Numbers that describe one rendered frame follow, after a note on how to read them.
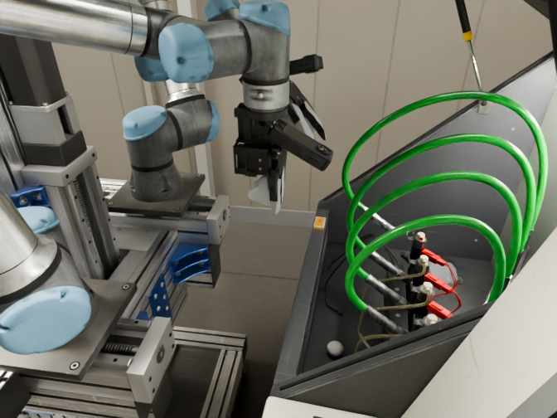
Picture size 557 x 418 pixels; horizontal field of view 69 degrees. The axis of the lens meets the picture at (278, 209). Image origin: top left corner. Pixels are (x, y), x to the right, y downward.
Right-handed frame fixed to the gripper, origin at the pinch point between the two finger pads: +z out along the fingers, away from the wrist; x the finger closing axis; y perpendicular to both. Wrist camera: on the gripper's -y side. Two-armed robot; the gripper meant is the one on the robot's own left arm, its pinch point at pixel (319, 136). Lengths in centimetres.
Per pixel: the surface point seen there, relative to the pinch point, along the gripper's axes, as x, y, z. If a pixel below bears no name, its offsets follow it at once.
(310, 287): -0.7, 23.1, 27.8
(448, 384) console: 32, -7, 39
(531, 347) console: 39, -20, 33
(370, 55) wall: -152, 5, -30
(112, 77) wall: -114, 128, -112
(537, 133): -3.1, -32.4, 22.0
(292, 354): 18.1, 23.6, 33.3
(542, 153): -4.4, -31.3, 25.9
